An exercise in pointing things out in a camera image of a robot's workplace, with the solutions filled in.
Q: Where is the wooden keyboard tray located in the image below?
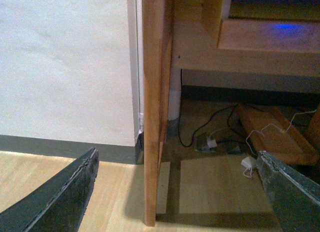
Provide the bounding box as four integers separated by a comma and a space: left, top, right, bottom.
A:
217, 19, 320, 53

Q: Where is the white plug on floor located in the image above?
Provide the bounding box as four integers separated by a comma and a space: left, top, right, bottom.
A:
241, 156, 257, 178

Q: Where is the black cable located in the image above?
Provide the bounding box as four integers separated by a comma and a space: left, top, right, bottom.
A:
176, 103, 248, 153

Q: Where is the wooden board under desk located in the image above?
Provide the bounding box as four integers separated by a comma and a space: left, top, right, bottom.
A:
236, 104, 320, 166

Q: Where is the white cable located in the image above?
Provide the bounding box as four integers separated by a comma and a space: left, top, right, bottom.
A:
245, 109, 320, 153

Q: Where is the white wall conduit pipe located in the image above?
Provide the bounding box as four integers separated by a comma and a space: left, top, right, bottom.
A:
127, 0, 144, 136

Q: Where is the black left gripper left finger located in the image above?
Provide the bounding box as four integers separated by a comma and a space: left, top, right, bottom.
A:
0, 148, 100, 232

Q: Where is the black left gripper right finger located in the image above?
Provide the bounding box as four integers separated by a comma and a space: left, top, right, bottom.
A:
256, 150, 320, 232

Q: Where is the wooden desk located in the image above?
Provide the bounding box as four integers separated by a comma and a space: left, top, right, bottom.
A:
142, 0, 320, 227

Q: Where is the white power adapter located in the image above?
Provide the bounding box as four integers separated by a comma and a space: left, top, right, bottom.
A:
207, 137, 218, 149

